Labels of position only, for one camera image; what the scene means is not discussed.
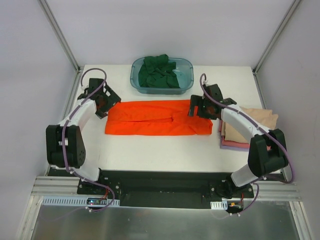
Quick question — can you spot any left aluminium frame post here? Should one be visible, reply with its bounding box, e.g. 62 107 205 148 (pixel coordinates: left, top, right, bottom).
37 0 81 73

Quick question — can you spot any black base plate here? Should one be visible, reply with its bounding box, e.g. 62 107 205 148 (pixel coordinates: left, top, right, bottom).
47 168 287 210

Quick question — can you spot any left white cable duct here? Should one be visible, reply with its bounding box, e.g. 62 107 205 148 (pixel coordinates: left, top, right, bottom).
42 196 120 208

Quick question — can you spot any right aluminium frame post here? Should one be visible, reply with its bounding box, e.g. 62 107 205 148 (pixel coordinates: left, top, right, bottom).
252 0 303 76

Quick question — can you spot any beige folded t shirt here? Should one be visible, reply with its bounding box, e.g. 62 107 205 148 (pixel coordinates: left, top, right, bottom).
221 106 279 144

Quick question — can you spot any orange t shirt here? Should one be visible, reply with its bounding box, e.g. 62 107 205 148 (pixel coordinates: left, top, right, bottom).
104 99 213 136

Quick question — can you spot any lavender folded t shirt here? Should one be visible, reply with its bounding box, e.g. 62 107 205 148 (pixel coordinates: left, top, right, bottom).
220 144 250 152

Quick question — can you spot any right white cable duct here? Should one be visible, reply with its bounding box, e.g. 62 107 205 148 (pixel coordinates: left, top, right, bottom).
210 200 228 211

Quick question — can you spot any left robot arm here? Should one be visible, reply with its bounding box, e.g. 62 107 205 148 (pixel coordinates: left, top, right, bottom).
45 78 121 195

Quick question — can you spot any white cable duct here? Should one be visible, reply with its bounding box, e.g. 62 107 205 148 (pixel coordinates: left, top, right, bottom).
42 196 120 208
210 200 228 211

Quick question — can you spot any dark green t shirt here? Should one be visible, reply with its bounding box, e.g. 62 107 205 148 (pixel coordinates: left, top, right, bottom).
138 54 180 89

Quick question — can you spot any teal plastic bin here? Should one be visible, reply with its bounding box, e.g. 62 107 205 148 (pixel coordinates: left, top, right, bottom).
130 57 194 95

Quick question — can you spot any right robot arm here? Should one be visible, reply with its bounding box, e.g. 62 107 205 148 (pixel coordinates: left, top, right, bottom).
188 84 289 199

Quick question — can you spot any aluminium frame post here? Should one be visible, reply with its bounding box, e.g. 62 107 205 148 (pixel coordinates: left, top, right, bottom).
37 0 81 73
252 0 303 76

